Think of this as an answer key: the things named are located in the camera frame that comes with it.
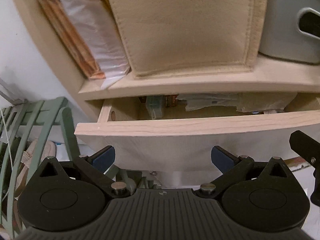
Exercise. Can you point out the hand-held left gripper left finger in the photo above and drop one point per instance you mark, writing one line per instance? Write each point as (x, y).
(103, 156)

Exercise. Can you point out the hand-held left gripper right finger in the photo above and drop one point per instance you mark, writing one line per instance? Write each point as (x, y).
(222, 158)

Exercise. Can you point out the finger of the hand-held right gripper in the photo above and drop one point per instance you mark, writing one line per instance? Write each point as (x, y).
(305, 147)

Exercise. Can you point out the beige wooden drawer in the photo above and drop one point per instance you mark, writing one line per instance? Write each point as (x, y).
(175, 142)

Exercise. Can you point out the brown flat board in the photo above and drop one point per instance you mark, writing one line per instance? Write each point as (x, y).
(297, 162)

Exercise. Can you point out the beige paper packet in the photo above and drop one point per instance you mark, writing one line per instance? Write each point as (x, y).
(267, 102)

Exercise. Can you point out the white crumpled paper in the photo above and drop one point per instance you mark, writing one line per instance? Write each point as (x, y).
(210, 101)

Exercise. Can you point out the clear plastic box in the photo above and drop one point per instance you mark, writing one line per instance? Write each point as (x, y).
(155, 105)

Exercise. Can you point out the green chair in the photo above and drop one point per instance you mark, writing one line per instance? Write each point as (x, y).
(37, 120)

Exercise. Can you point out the brown small box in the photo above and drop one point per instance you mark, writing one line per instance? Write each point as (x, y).
(171, 101)

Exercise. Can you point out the beige wooden shelf unit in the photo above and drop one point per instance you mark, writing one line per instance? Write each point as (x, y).
(200, 85)

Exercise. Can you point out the grey metal bars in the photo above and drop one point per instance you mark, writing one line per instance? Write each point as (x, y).
(10, 92)

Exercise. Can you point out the white padded mailer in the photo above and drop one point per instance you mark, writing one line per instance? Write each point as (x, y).
(92, 30)

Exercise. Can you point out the large grey plastic bin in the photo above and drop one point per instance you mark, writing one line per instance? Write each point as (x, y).
(287, 20)

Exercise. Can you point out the stack of brown envelopes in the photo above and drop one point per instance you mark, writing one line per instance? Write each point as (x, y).
(67, 30)

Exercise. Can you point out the beige felt organizer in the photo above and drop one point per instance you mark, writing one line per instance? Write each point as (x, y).
(185, 25)

